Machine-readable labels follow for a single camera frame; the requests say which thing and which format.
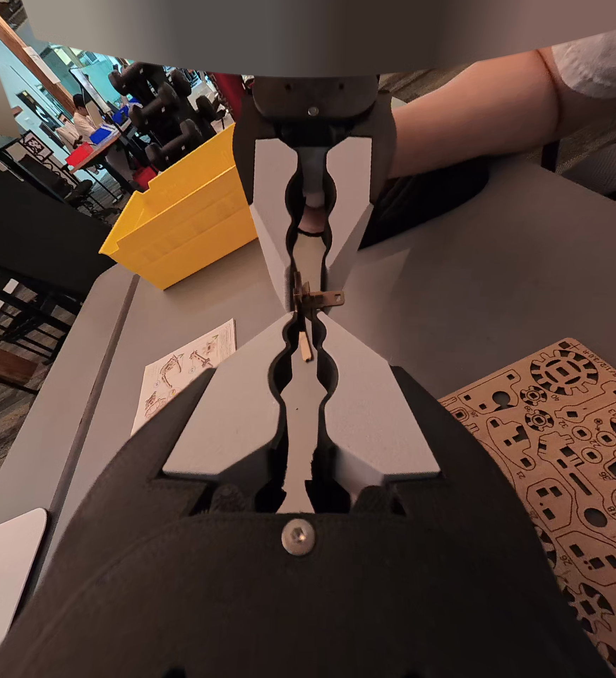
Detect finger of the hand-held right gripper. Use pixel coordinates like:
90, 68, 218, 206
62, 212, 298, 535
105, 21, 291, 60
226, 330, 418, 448
322, 136, 374, 291
250, 137, 301, 310

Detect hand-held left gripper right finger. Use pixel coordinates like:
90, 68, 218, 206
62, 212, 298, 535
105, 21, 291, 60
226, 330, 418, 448
313, 311, 441, 490

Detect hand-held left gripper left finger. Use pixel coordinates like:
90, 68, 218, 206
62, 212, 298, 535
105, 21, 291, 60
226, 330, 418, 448
162, 313, 300, 506

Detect small wooden crossbar part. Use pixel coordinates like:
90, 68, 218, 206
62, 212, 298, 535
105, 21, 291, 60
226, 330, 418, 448
293, 272, 312, 330

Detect laser-cut plywood parts sheet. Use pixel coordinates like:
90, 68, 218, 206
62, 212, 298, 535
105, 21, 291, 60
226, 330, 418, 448
437, 338, 616, 678

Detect person's right forearm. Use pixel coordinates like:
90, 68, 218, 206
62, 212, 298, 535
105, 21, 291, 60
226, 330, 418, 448
387, 48, 574, 179

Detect person's right hand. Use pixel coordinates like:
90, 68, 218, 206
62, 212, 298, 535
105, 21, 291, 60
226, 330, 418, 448
300, 206, 331, 235

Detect assembly instruction booklet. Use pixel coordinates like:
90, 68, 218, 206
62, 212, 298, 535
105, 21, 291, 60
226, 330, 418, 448
130, 318, 238, 438

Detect black quilted cushion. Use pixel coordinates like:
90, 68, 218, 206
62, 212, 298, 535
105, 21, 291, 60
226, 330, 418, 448
358, 158, 491, 251

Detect stacked yellow plastic bins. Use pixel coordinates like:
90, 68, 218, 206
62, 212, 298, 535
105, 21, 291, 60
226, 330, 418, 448
98, 123, 259, 291

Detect black dumbbell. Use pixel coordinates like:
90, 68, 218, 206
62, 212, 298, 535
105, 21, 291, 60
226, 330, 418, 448
144, 119, 204, 171
108, 63, 154, 97
128, 81, 193, 129

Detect blue plastic bins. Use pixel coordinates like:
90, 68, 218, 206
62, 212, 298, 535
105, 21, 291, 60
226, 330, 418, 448
89, 107, 131, 147

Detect black white fiducial marker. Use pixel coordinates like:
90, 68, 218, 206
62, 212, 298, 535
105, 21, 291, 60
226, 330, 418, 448
22, 132, 54, 161

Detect black fabric chair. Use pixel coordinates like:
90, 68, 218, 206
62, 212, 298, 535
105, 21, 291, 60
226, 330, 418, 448
0, 180, 119, 298

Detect black office chair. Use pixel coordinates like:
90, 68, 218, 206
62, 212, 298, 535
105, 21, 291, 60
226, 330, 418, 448
541, 139, 616, 201

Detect white shirt sleeve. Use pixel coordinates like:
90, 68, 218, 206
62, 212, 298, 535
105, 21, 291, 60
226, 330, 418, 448
551, 24, 616, 100

